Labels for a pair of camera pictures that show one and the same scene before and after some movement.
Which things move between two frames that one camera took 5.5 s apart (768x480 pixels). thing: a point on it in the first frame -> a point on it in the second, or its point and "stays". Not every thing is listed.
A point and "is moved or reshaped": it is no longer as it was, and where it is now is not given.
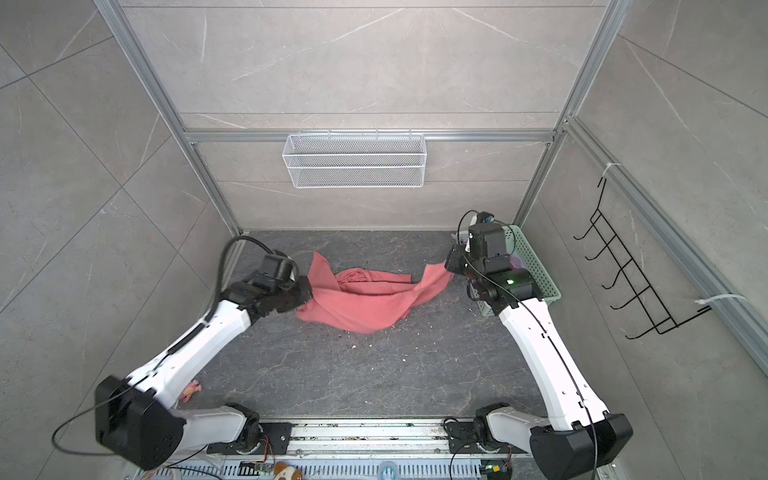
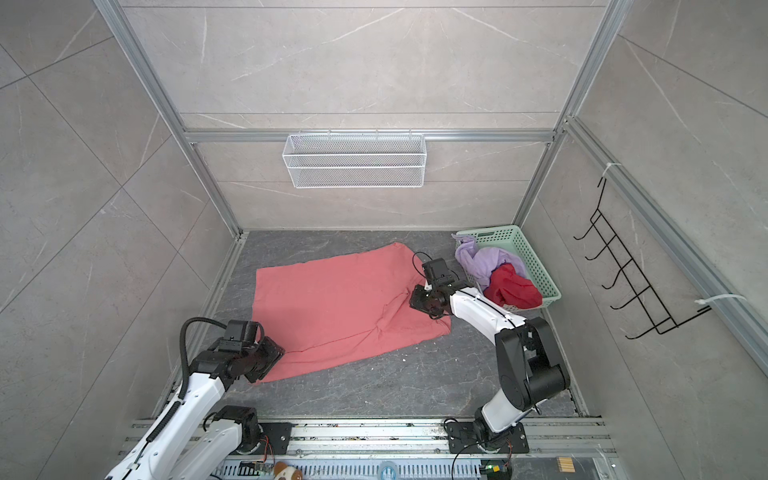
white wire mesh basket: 355,161 stays
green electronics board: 495,469 stays
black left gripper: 305,291 -> 274,350
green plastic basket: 523,257 stays
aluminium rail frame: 366,437 stays
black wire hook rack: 645,297 stays
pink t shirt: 352,300 is moved or reshaped
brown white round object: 282,471 stays
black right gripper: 454,264 -> 416,300
